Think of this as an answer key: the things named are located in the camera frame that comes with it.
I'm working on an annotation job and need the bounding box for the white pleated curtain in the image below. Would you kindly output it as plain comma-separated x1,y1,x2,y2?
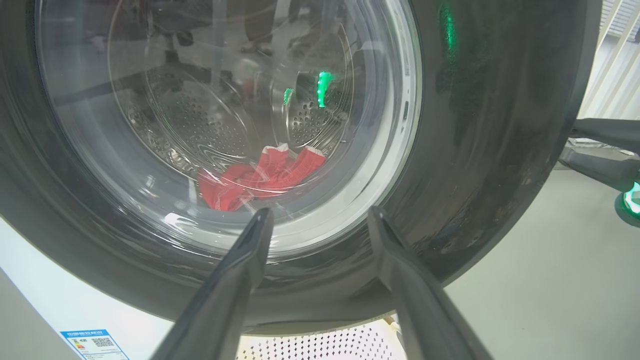
577,0,640,121

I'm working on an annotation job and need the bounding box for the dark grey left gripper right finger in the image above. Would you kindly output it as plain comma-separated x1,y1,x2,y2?
367,206,493,360

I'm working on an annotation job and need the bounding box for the perforated steel drum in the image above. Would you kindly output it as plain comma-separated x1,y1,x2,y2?
107,0,356,201

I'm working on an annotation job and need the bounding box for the blue energy label sticker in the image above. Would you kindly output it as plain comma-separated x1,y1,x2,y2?
60,329,130,360

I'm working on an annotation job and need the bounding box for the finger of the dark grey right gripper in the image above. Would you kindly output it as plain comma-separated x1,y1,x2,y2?
570,118,640,155
559,147,640,193

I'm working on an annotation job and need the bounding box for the cream perforated laundry basket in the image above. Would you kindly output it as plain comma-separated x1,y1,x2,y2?
235,320,407,360

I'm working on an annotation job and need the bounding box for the white washing machine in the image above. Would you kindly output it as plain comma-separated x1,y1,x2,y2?
0,0,423,360

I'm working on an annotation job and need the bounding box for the dark round washing machine door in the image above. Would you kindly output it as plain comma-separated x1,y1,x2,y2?
0,0,603,336

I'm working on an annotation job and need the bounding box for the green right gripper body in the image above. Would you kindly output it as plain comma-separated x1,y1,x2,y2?
615,181,640,228

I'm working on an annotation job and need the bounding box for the red and white garment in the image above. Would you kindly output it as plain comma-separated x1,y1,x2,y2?
197,143,327,212

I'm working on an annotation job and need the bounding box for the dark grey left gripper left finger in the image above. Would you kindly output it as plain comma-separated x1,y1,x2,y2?
150,208,275,360

